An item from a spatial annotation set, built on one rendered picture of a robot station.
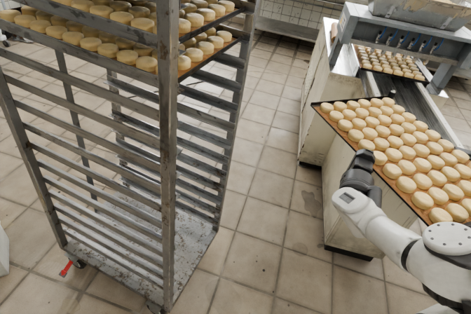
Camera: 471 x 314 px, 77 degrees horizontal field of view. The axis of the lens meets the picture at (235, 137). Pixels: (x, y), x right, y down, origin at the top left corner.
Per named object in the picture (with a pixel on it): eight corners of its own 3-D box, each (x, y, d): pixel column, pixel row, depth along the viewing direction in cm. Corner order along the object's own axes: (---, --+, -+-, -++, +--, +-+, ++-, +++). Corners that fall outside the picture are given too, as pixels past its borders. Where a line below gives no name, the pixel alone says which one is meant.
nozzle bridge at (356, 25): (326, 52, 207) (345, 1, 186) (432, 74, 201) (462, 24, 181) (329, 71, 181) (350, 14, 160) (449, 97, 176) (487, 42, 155)
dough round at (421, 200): (412, 193, 83) (415, 188, 82) (431, 202, 81) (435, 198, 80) (409, 203, 79) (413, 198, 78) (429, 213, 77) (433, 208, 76)
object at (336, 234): (317, 173, 232) (363, 69, 177) (361, 183, 229) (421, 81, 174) (319, 252, 177) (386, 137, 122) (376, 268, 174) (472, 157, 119)
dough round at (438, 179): (444, 189, 86) (447, 184, 85) (425, 181, 88) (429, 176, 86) (443, 179, 90) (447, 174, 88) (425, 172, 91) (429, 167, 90)
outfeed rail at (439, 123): (374, 27, 278) (378, 19, 274) (378, 28, 278) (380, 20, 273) (456, 170, 120) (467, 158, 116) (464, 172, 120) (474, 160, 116)
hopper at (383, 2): (358, 4, 184) (367, -20, 175) (449, 22, 180) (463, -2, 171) (364, 16, 161) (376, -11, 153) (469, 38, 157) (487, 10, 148)
